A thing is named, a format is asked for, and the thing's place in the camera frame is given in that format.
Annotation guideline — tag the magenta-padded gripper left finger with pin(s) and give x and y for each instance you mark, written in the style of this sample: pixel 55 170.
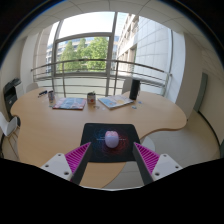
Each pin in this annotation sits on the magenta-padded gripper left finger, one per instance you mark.
pixel 58 164

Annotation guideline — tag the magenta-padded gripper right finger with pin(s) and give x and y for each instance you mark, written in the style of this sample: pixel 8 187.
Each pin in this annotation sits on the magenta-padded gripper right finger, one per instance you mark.
pixel 165 165

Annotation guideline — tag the pink lilac computer mouse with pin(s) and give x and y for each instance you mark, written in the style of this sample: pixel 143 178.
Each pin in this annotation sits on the pink lilac computer mouse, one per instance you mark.
pixel 112 139

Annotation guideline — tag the black mouse pad, red-blue print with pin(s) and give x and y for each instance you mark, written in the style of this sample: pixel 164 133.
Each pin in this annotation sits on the black mouse pad, red-blue print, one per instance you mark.
pixel 93 133

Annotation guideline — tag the magazine with red-blue cover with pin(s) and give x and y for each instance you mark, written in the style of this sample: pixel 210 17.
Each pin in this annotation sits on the magazine with red-blue cover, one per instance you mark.
pixel 69 103

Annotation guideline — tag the white chair with wooden legs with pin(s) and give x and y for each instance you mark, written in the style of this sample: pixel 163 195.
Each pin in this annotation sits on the white chair with wooden legs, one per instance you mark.
pixel 8 126

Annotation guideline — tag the printed drink can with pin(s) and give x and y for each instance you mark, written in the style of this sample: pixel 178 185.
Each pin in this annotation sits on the printed drink can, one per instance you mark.
pixel 51 96

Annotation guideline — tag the dark pen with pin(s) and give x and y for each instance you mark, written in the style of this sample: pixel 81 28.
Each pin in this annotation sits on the dark pen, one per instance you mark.
pixel 42 93

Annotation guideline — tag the white red cup with plant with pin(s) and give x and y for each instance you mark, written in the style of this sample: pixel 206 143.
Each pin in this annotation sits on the white red cup with plant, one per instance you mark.
pixel 91 98

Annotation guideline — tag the light open booklet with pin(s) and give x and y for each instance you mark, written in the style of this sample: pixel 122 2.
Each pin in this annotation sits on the light open booklet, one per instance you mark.
pixel 115 101

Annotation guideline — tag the grey door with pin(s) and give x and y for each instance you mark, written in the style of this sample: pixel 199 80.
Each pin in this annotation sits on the grey door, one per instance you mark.
pixel 201 91

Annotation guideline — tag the white chair with rounded back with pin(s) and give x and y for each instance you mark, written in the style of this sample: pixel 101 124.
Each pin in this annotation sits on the white chair with rounded back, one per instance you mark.
pixel 31 87
pixel 126 86

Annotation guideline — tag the black cylinder speaker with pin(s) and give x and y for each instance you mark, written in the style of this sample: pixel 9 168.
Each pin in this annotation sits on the black cylinder speaker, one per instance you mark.
pixel 134 89

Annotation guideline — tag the black printer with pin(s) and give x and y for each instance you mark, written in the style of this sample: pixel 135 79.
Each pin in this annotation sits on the black printer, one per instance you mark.
pixel 10 96

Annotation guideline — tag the metal balcony railing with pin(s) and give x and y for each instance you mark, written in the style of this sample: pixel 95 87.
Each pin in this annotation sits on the metal balcony railing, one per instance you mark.
pixel 100 60

